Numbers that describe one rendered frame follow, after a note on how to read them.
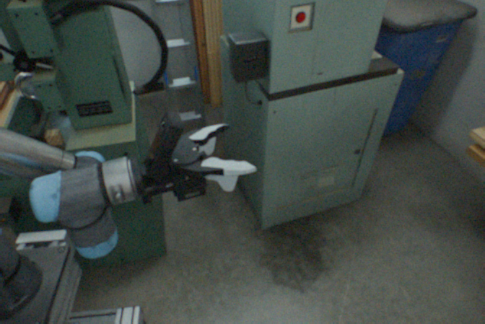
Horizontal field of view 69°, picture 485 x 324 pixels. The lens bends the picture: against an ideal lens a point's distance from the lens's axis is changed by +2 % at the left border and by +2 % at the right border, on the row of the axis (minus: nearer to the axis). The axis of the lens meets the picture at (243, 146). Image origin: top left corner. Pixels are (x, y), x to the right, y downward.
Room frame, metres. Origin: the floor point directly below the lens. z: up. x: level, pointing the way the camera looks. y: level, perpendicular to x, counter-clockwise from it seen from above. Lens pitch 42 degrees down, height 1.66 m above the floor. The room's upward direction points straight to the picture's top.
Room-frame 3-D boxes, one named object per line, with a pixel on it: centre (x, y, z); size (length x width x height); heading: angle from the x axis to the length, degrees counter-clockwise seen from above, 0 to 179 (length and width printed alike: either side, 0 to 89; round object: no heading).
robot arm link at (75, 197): (0.38, 0.28, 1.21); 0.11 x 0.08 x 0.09; 110
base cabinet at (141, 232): (1.13, 0.74, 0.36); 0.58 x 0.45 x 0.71; 104
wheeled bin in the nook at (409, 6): (2.07, -0.91, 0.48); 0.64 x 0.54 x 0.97; 23
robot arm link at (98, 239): (0.39, 0.29, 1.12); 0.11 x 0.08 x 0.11; 20
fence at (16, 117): (1.14, 0.82, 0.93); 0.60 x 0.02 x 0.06; 14
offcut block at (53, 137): (0.98, 0.70, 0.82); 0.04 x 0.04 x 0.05; 13
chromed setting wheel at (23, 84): (1.01, 0.70, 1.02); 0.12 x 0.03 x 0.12; 104
